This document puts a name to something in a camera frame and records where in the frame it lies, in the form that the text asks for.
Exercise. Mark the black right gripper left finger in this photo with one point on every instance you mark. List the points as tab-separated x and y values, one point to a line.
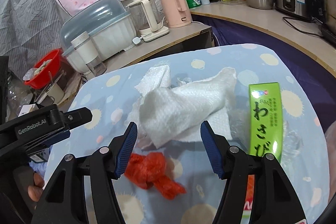
80	181

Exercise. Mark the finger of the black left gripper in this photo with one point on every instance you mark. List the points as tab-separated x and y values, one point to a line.
76	117

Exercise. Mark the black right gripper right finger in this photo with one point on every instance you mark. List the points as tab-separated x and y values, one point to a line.
274	200

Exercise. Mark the green wasabi box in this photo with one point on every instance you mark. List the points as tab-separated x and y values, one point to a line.
266	120

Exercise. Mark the red plastic bag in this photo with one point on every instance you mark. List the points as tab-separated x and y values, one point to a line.
147	171

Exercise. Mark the white paper towel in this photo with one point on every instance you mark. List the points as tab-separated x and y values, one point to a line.
163	113

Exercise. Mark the orange snack wrapper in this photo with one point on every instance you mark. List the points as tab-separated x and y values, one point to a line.
249	194

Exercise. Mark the left hand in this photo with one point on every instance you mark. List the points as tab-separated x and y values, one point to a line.
35	191

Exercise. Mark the beige mug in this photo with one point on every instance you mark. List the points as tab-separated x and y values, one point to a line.
55	92

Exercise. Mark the red plastic basin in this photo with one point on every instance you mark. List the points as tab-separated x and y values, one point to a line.
50	65

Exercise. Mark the white portable blender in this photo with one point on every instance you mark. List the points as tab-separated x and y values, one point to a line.
87	51

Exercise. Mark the white power plug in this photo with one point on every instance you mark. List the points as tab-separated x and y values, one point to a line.
137	40

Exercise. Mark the white dish rack box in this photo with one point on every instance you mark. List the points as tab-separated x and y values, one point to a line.
109	25

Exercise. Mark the white glass electric kettle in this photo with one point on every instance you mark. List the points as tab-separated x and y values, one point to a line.
147	20

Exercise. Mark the pink electric kettle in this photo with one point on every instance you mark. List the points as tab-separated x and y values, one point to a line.
177	13

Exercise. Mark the large steel steamer pot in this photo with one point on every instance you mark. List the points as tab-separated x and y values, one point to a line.
330	10

